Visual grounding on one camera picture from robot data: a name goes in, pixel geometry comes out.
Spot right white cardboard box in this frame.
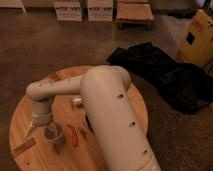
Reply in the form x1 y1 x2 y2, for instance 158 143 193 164
87 0 113 21

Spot red chili pepper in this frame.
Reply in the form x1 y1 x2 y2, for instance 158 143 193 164
66 124 78 147

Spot wooden dolly cart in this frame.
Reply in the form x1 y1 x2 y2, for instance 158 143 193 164
115 2 154 30

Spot grey ceramic cup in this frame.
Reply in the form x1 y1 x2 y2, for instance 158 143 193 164
44 123 65 145

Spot black cloth on floor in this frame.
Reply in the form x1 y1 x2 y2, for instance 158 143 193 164
106 42 213 114

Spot round wooden table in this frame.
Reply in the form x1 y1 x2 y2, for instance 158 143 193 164
10 75 147 171

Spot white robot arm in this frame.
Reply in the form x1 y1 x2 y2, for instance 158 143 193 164
26 65 161 171

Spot wooden ruler strip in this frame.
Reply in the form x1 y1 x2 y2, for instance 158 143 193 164
12 138 36 157

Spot yellow cardboard box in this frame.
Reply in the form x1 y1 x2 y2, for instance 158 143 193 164
178 9 213 68

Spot left white cardboard box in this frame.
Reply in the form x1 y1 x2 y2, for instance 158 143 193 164
54 0 82 21

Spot white cardboard box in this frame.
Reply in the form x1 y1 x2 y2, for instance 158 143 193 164
87 0 113 21
54 0 82 21

